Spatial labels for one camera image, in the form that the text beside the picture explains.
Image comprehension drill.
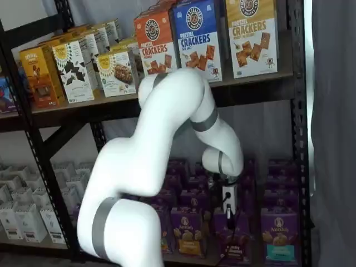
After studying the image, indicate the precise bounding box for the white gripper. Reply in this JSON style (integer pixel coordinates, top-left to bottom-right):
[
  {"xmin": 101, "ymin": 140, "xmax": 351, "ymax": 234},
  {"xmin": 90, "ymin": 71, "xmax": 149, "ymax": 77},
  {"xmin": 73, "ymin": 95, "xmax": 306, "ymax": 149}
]
[{"xmin": 221, "ymin": 184, "xmax": 240, "ymax": 229}]

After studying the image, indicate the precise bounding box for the purple box with orange patch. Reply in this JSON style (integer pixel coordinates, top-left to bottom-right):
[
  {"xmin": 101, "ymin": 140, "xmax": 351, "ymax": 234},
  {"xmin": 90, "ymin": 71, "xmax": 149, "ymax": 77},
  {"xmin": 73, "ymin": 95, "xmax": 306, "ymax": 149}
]
[
  {"xmin": 170, "ymin": 207, "xmax": 208, "ymax": 258},
  {"xmin": 179, "ymin": 189, "xmax": 211, "ymax": 209}
]

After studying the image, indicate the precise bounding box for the purple box with teal patch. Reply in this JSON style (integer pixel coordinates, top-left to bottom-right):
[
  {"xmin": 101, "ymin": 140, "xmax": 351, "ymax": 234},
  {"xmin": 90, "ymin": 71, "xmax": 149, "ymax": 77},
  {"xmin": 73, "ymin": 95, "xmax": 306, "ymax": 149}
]
[{"xmin": 260, "ymin": 207, "xmax": 303, "ymax": 262}]

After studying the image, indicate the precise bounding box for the purple box with multicolour patch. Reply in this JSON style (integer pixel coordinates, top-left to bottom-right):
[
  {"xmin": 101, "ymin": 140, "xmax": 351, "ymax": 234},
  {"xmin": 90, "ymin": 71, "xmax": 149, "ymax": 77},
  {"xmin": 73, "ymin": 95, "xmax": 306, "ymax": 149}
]
[{"xmin": 160, "ymin": 205, "xmax": 175, "ymax": 254}]

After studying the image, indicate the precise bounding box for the gold pretzel crackers box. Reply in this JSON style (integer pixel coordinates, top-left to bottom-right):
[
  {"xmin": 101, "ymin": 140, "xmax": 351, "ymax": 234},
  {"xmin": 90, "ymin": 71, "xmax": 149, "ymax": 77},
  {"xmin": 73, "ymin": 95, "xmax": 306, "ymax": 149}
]
[{"xmin": 225, "ymin": 0, "xmax": 279, "ymax": 80}]

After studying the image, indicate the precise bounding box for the cream box granola bar picture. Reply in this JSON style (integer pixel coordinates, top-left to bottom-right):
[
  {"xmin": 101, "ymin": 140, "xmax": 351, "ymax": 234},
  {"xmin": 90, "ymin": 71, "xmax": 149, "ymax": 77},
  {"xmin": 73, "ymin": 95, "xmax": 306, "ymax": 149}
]
[{"xmin": 95, "ymin": 50, "xmax": 137, "ymax": 98}]

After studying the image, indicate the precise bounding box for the blue pretzel crackers box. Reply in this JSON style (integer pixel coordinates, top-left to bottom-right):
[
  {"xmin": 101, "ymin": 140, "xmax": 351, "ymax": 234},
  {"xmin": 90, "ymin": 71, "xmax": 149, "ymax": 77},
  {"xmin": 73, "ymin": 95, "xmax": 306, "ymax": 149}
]
[{"xmin": 172, "ymin": 0, "xmax": 224, "ymax": 83}]

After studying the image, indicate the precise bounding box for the orange pretzel crackers box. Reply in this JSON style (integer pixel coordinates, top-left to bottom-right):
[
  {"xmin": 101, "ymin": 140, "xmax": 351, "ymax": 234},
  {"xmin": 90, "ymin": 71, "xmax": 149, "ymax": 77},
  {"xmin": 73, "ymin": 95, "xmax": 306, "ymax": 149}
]
[
  {"xmin": 140, "ymin": 0, "xmax": 175, "ymax": 16},
  {"xmin": 133, "ymin": 10, "xmax": 179, "ymax": 76}
]

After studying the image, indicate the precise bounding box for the white box black crackers picture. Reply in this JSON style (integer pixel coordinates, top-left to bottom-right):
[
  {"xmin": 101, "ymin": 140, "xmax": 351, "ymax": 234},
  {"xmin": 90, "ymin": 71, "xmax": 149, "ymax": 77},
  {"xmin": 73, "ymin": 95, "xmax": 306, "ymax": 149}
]
[{"xmin": 51, "ymin": 40, "xmax": 95, "ymax": 104}]

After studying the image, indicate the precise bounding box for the white patterned snack box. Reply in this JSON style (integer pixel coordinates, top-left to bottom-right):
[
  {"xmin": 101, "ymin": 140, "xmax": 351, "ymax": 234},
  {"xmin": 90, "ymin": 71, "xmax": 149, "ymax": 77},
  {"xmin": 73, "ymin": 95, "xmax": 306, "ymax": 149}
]
[
  {"xmin": 75, "ymin": 30, "xmax": 102, "ymax": 92},
  {"xmin": 105, "ymin": 18, "xmax": 123, "ymax": 43},
  {"xmin": 91, "ymin": 23, "xmax": 112, "ymax": 55}
]

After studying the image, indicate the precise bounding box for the orange-brown snack box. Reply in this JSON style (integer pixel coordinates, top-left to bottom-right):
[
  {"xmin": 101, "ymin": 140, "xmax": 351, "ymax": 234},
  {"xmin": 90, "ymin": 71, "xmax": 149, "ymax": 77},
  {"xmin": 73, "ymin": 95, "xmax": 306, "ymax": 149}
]
[{"xmin": 18, "ymin": 44, "xmax": 65, "ymax": 108}]

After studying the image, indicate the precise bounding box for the yellow-topped snack box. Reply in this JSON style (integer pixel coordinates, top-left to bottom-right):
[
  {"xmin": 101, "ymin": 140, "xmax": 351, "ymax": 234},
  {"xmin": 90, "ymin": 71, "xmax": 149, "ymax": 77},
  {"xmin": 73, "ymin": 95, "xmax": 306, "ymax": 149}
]
[{"xmin": 66, "ymin": 24, "xmax": 97, "ymax": 38}]

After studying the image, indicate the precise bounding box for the grey curtain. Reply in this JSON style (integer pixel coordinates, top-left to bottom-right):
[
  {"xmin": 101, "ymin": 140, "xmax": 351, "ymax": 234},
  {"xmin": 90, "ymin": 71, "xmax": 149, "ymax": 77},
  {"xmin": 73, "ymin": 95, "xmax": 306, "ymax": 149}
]
[{"xmin": 304, "ymin": 0, "xmax": 356, "ymax": 267}]

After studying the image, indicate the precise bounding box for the small white carton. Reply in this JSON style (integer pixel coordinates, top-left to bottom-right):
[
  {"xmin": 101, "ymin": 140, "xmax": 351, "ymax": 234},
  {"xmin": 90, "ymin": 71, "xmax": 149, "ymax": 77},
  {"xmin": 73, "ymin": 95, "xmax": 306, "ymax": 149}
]
[
  {"xmin": 39, "ymin": 205, "xmax": 66, "ymax": 244},
  {"xmin": 52, "ymin": 162, "xmax": 76, "ymax": 179},
  {"xmin": 0, "ymin": 183, "xmax": 13, "ymax": 209},
  {"xmin": 11, "ymin": 186, "xmax": 34, "ymax": 208},
  {"xmin": 32, "ymin": 186, "xmax": 53, "ymax": 208},
  {"xmin": 77, "ymin": 162, "xmax": 96, "ymax": 179},
  {"xmin": 14, "ymin": 204, "xmax": 48, "ymax": 242},
  {"xmin": 0, "ymin": 207, "xmax": 23, "ymax": 240},
  {"xmin": 66, "ymin": 180, "xmax": 87, "ymax": 201}
]

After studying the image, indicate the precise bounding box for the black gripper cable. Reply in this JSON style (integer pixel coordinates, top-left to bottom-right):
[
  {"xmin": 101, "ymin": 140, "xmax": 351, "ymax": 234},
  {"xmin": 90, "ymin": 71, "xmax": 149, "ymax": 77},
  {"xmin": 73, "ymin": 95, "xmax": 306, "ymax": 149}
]
[{"xmin": 214, "ymin": 191, "xmax": 243, "ymax": 265}]

